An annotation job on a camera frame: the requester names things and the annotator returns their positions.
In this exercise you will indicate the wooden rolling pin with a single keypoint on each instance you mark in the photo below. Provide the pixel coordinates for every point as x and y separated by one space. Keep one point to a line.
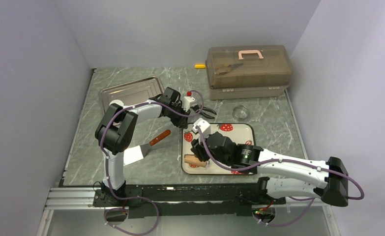
193 162

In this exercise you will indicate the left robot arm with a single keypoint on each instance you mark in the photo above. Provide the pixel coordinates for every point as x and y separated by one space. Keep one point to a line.
115 130

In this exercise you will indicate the strawberry pattern white tray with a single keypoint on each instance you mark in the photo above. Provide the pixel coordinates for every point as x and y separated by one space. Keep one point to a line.
238 133

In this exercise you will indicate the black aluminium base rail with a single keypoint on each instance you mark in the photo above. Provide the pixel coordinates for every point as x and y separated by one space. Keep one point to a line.
169 200

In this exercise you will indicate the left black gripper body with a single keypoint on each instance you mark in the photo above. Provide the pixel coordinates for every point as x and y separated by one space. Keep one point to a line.
176 119

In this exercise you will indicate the spatula with wooden handle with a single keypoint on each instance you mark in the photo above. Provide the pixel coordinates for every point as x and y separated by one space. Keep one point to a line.
139 152

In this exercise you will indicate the brown translucent tool box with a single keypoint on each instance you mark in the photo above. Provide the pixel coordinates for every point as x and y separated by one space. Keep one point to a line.
237 72

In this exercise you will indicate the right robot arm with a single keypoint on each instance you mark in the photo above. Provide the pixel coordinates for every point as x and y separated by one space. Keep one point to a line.
285 176

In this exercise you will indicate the steel baking tray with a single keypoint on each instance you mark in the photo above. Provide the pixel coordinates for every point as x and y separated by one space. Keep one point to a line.
131 93

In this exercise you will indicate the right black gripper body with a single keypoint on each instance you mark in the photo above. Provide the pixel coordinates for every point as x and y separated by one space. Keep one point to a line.
200 150

